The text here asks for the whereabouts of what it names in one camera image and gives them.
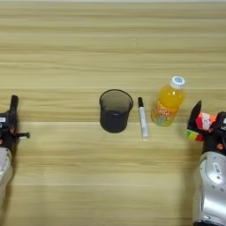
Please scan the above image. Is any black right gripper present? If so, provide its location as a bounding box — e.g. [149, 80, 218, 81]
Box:
[186, 100, 226, 154]

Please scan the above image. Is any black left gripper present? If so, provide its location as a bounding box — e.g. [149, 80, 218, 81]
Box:
[0, 114, 31, 149]

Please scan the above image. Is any colourful puzzle cube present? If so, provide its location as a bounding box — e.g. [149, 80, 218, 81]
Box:
[185, 111, 219, 143]

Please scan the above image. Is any black mesh pen cup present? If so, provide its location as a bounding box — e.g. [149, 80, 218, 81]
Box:
[98, 88, 134, 134]

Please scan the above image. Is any left gripper labelled black box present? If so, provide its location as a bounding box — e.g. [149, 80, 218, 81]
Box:
[0, 112, 11, 131]

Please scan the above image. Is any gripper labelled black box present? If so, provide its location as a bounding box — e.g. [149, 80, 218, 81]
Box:
[215, 110, 226, 133]
[0, 112, 11, 131]

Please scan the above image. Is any right gripper labelled black box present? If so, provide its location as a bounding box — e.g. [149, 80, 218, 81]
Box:
[215, 110, 226, 133]

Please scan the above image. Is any orange juice bottle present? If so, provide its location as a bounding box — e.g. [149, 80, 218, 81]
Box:
[150, 75, 187, 128]

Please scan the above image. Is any white marker black cap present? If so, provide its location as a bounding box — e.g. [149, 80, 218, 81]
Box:
[137, 96, 150, 139]

